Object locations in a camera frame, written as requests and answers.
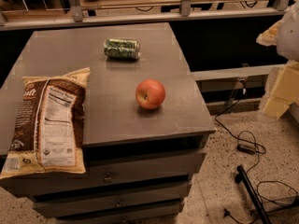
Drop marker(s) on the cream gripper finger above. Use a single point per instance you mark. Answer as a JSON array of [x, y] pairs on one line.
[[281, 90]]

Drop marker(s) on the green soda can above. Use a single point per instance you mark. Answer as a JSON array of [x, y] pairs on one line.
[[124, 49]]

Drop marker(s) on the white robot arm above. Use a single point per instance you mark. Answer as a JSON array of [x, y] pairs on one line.
[[284, 34]]

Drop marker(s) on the brown chip bag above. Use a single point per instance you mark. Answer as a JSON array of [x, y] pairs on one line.
[[48, 132]]

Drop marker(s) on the black power adapter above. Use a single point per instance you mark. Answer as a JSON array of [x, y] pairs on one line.
[[246, 149]]

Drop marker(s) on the black stand leg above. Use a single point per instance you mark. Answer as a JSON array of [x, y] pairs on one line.
[[243, 177]]

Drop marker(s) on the red apple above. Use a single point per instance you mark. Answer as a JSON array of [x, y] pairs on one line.
[[150, 94]]

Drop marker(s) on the grey drawer cabinet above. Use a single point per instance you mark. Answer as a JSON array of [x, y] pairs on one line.
[[139, 162]]

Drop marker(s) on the metal railing frame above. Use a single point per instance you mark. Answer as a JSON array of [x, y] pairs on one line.
[[84, 13]]

